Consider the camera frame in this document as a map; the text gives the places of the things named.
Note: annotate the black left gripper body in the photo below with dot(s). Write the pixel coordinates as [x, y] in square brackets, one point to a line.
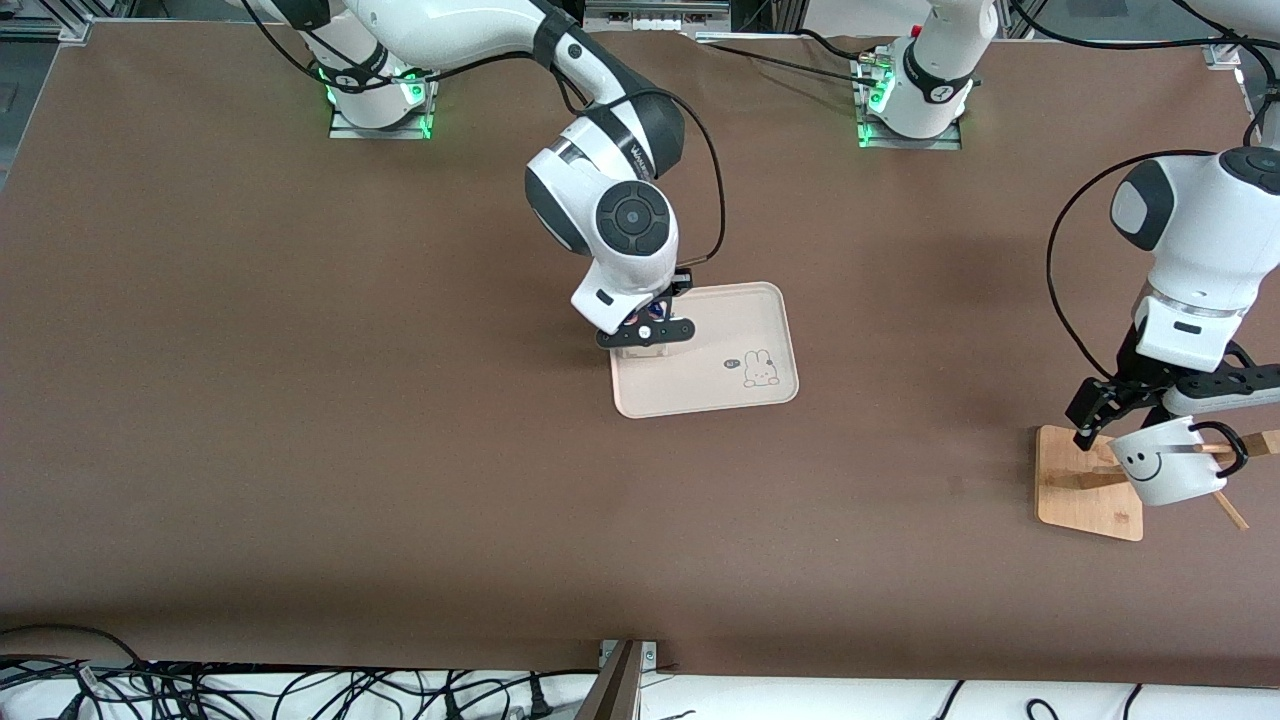
[1133, 371]

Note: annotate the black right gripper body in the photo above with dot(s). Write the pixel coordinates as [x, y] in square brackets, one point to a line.
[681, 283]

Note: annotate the blue white milk carton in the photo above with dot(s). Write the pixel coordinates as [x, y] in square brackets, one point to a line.
[640, 351]

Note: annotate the white smiley face mug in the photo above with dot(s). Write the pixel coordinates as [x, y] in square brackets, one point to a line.
[1170, 470]

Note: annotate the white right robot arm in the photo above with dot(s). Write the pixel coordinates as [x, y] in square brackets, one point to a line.
[620, 200]

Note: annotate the cream rabbit print tray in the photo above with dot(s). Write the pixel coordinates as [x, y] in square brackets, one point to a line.
[700, 380]

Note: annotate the wooden mug rack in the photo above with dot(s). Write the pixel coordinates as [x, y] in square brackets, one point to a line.
[1085, 500]

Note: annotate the grey power strip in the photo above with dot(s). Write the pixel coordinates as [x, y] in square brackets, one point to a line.
[655, 18]

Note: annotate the black power plug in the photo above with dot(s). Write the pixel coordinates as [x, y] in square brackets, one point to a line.
[538, 705]

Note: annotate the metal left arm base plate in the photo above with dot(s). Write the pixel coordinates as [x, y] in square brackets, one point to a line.
[940, 144]

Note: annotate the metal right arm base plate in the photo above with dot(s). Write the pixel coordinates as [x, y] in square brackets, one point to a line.
[380, 133]

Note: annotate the aluminium frame profile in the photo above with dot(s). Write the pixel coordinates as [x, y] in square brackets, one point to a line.
[60, 30]
[1222, 52]

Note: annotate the small metal bracket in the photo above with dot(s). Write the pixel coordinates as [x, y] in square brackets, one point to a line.
[650, 655]

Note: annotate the dark metal post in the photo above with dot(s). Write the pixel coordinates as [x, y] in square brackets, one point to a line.
[612, 695]

